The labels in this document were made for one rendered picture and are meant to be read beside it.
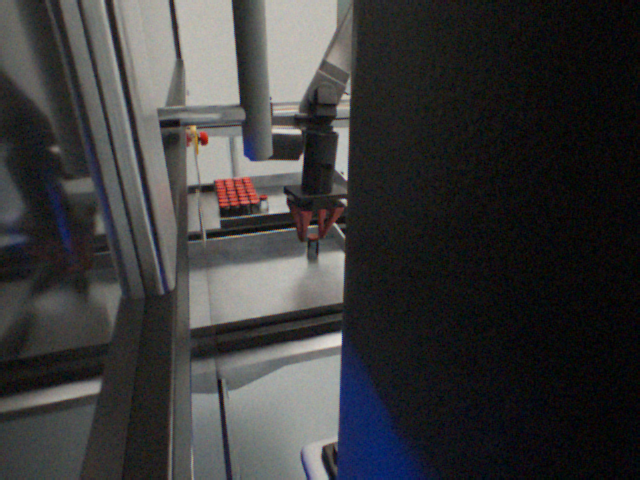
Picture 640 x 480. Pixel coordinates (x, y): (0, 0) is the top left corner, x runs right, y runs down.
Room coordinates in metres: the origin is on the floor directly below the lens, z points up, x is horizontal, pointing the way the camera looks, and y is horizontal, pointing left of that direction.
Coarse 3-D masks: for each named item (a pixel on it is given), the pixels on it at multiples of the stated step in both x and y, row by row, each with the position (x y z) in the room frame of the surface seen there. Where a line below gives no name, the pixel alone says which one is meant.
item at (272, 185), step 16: (256, 176) 1.07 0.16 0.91; (272, 176) 1.08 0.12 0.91; (288, 176) 1.09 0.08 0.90; (336, 176) 1.11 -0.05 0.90; (256, 192) 1.03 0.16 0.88; (272, 192) 1.03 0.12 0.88; (272, 208) 0.92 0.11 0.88; (288, 208) 0.93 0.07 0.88; (224, 224) 0.79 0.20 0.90; (240, 224) 0.80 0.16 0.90
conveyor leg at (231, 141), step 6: (228, 138) 1.84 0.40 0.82; (234, 138) 1.85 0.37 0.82; (228, 144) 1.84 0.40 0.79; (234, 144) 1.84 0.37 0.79; (228, 150) 1.84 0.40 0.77; (234, 150) 1.84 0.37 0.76; (228, 156) 1.84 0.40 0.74; (234, 156) 1.84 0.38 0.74; (228, 162) 1.85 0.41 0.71; (234, 162) 1.84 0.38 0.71; (234, 168) 1.84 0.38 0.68; (234, 174) 1.84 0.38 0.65
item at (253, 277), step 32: (224, 256) 0.69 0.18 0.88; (256, 256) 0.69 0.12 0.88; (288, 256) 0.69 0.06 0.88; (320, 256) 0.69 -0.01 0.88; (224, 288) 0.59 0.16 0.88; (256, 288) 0.59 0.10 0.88; (288, 288) 0.59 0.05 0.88; (320, 288) 0.59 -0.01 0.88; (224, 320) 0.50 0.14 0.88; (256, 320) 0.47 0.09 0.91; (288, 320) 0.48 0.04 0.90
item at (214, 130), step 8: (344, 96) 2.04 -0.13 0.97; (192, 104) 1.85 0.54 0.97; (200, 104) 1.86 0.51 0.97; (208, 104) 1.87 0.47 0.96; (216, 104) 1.88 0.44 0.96; (272, 104) 1.87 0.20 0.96; (280, 104) 1.89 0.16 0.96; (288, 104) 1.90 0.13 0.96; (296, 104) 1.91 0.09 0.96; (344, 104) 2.05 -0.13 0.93; (272, 112) 1.84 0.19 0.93; (280, 112) 1.86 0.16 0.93; (288, 112) 1.87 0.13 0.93; (296, 112) 1.88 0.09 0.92; (344, 112) 1.95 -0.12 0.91; (336, 120) 1.94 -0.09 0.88; (344, 120) 1.95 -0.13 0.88; (200, 128) 1.77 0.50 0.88; (208, 128) 1.78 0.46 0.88; (216, 128) 1.79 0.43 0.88; (224, 128) 1.80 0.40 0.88; (232, 128) 1.81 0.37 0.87; (240, 128) 1.81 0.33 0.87; (208, 136) 1.78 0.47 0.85
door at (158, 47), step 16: (144, 0) 0.29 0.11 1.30; (160, 0) 0.52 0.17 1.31; (144, 16) 0.27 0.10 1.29; (160, 16) 0.46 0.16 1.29; (144, 32) 0.26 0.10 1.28; (160, 32) 0.42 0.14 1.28; (160, 48) 0.38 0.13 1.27; (160, 64) 0.35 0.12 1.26; (160, 80) 0.32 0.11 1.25; (160, 96) 0.30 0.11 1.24; (160, 112) 0.27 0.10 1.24; (160, 128) 0.26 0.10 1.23
